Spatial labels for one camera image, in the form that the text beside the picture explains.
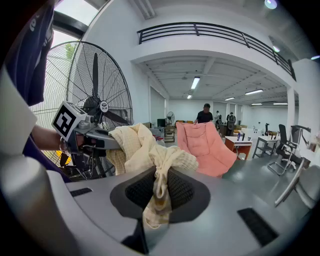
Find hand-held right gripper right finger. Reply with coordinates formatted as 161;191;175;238
166;167;211;224

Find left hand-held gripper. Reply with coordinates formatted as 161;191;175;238
51;101;124;168

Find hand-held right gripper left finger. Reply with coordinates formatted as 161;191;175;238
109;166;158;220

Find cream yellow cloth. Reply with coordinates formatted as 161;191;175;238
106;122;200;230

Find pink cloth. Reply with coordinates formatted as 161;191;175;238
175;121;238;178

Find person's left forearm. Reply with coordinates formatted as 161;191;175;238
31;124;68;153

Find person's left hand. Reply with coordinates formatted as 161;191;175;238
74;134;98;150

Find large black floor fan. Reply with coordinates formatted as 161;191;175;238
29;40;134;181

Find metal rack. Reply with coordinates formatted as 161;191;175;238
163;125;177;143

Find wooden table white top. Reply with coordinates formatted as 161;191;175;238
224;135;254;161

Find person's navy t-shirt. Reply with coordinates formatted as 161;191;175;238
4;4;72;183

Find grey metal table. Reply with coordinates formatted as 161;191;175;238
252;135;279;159

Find black office chair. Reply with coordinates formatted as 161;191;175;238
267;124;302;176

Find black balcony railing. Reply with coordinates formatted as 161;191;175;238
136;22;297;82

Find person's bracelet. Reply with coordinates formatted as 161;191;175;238
59;136;69;155

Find white chair metal frame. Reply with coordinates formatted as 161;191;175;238
274;157;320;210

